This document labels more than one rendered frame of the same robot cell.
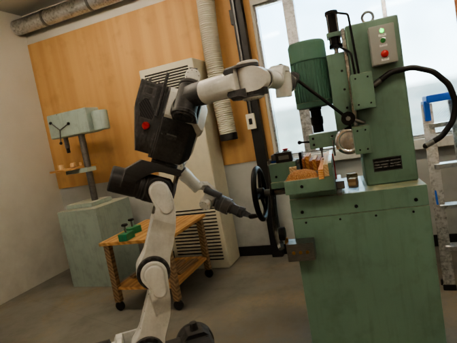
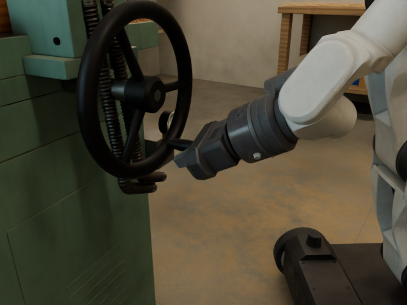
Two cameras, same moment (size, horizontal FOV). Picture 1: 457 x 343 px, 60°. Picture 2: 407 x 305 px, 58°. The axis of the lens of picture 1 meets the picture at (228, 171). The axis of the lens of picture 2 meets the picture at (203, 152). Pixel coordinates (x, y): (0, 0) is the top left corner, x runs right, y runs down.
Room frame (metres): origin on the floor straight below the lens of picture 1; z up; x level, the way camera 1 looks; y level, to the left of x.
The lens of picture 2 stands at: (2.60, 0.07, 0.97)
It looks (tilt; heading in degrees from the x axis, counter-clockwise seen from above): 24 degrees down; 192
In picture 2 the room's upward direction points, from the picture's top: straight up
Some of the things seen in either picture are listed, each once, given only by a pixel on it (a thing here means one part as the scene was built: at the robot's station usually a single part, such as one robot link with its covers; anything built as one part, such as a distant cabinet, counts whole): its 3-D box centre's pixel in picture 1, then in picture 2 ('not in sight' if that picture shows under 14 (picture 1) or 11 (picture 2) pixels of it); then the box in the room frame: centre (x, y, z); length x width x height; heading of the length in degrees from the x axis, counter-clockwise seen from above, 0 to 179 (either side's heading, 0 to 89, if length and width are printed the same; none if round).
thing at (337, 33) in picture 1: (334, 29); not in sight; (1.90, -0.60, 1.54); 0.08 x 0.08 x 0.17; 74
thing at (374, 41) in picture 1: (382, 45); not in sight; (1.71, -0.74, 1.40); 0.10 x 0.06 x 0.16; 74
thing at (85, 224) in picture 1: (94, 194); not in sight; (3.66, 1.26, 0.79); 0.62 x 0.48 x 1.58; 67
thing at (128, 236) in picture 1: (160, 253); not in sight; (2.99, 0.63, 0.32); 0.66 x 0.57 x 0.64; 160
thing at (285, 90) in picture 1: (280, 84); not in sight; (1.63, -0.27, 1.31); 0.11 x 0.11 x 0.11; 74
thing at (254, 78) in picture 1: (260, 81); not in sight; (1.44, -0.17, 1.31); 0.19 x 0.11 x 0.10; 152
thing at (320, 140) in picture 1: (324, 141); not in sight; (1.93, -0.49, 1.03); 0.14 x 0.07 x 0.09; 74
